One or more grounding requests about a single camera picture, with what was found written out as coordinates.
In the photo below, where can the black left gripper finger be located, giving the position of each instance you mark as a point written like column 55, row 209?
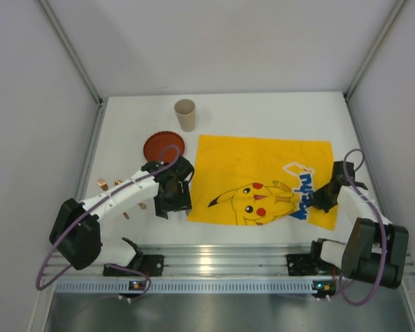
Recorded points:
column 163, row 206
column 183, row 203

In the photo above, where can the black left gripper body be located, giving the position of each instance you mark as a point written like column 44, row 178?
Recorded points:
column 175, row 202

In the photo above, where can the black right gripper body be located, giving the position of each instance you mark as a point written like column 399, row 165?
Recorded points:
column 322, row 198

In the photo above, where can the gold spoon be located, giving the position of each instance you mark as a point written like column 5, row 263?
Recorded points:
column 119, row 182

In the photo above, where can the red round plate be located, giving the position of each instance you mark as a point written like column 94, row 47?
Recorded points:
column 158, row 146

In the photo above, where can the yellow pikachu placemat cloth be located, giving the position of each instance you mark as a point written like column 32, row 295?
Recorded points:
column 255, row 181

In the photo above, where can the gold fork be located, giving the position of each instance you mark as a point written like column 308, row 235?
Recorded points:
column 104, row 187

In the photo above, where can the beige paper cup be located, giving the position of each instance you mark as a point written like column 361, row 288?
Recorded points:
column 185, row 111

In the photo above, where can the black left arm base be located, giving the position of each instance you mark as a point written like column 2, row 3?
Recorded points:
column 150, row 265

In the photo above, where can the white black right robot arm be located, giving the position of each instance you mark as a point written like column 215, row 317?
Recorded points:
column 376, row 250

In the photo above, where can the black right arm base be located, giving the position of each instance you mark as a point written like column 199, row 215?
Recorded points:
column 310, row 264

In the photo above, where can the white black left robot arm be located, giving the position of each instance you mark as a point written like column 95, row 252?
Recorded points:
column 83, row 230

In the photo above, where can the aluminium mounting rail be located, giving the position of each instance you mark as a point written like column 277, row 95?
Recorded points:
column 221, row 261

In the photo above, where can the left aluminium frame post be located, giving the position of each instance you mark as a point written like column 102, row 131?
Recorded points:
column 69, row 48

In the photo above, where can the aluminium frame post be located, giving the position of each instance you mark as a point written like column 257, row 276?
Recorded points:
column 69, row 48
column 373, row 50

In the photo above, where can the white slotted cable duct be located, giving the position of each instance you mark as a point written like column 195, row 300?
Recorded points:
column 194, row 286

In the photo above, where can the right aluminium frame post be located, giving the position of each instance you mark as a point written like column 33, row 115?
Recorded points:
column 373, row 50

